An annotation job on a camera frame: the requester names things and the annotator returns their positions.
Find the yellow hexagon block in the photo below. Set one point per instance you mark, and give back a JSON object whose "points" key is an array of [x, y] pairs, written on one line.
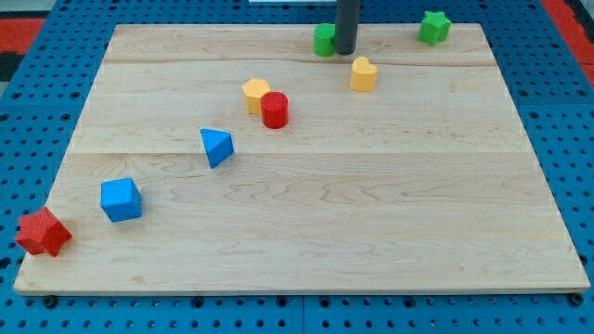
{"points": [[253, 91]]}

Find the yellow heart block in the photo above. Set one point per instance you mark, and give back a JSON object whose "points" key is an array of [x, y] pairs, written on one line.
{"points": [[363, 75]]}

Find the red cylinder block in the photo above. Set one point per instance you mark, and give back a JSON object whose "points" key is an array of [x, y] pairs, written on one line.
{"points": [[275, 109]]}

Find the blue triangle block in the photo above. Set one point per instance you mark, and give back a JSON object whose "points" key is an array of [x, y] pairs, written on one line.
{"points": [[218, 145]]}

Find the light wooden board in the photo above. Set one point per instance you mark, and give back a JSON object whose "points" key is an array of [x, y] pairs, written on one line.
{"points": [[426, 185]]}

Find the green cylinder block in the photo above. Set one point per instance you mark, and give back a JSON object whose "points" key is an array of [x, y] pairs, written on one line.
{"points": [[323, 40]]}

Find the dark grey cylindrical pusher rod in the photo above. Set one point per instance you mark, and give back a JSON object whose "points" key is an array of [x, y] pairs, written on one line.
{"points": [[346, 25]]}

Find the blue cube block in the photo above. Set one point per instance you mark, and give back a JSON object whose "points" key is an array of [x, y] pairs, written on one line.
{"points": [[120, 200]]}

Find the green star block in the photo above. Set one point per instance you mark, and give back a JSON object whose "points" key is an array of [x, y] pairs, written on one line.
{"points": [[434, 28]]}

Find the red star block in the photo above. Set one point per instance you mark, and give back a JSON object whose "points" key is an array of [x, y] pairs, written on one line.
{"points": [[42, 232]]}

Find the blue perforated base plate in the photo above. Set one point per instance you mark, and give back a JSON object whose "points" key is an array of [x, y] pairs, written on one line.
{"points": [[45, 96]]}

